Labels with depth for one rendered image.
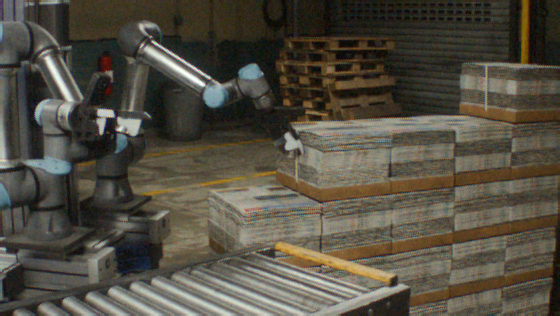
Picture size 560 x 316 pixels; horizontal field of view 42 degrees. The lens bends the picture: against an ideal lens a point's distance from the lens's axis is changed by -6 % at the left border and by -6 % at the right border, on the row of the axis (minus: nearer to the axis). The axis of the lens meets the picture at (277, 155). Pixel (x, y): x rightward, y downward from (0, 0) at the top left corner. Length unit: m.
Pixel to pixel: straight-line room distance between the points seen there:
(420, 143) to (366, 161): 0.24
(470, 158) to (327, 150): 0.64
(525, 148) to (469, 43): 7.15
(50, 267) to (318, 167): 0.98
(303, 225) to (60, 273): 0.86
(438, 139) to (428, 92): 7.82
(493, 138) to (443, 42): 7.49
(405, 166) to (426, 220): 0.24
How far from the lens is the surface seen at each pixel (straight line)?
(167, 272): 2.01
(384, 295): 1.84
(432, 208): 2.91
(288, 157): 2.85
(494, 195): 3.10
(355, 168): 2.69
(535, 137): 3.19
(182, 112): 9.63
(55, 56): 2.20
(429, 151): 2.85
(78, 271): 2.27
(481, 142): 3.00
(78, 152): 2.00
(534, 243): 3.30
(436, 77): 10.58
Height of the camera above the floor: 1.43
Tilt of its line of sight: 10 degrees down
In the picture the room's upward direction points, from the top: straight up
